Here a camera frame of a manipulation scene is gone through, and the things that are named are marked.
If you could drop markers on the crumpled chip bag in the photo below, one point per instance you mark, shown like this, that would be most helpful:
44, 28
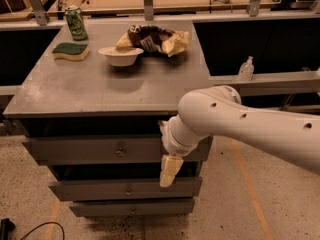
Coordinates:
152, 38

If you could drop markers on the grey middle drawer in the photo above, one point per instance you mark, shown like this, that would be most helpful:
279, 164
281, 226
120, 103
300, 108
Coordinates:
122, 189

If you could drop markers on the grey top drawer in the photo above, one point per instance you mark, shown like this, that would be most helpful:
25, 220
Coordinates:
85, 150

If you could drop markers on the grey metal rail shelf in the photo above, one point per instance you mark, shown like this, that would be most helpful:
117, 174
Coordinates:
273, 83

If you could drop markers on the wooden workbench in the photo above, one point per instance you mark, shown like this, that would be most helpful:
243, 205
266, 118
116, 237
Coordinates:
43, 12

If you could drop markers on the white paper bowl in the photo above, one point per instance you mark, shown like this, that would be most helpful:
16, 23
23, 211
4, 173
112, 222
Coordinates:
121, 57

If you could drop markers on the green soda can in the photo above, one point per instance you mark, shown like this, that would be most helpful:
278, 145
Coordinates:
75, 23

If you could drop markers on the grey drawer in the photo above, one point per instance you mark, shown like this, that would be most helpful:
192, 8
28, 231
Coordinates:
135, 207
122, 189
85, 150

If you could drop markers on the green yellow sponge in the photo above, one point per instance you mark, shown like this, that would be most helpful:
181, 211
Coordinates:
70, 51

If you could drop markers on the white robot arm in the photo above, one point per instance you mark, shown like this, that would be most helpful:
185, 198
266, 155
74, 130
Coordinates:
217, 111

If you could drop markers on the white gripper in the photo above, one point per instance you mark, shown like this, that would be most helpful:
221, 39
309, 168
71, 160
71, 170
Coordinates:
174, 144

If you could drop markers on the grey bottom drawer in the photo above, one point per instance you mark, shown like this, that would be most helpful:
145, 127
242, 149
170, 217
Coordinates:
135, 207

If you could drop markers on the clear sanitizer bottle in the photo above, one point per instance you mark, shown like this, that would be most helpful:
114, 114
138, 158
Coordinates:
246, 70

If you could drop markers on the grey drawer cabinet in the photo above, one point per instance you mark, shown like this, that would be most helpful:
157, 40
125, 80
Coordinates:
92, 98

